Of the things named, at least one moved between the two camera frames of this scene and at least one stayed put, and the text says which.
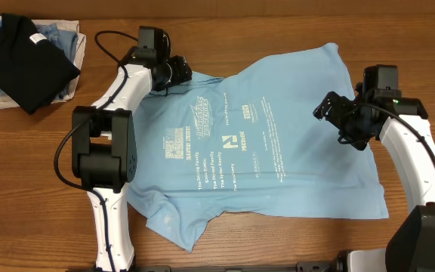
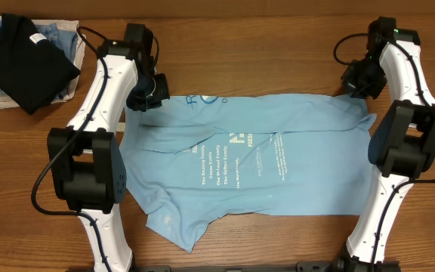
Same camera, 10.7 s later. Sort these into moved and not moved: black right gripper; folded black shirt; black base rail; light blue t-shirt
Moved: black right gripper; light blue t-shirt
Not moved: black base rail; folded black shirt
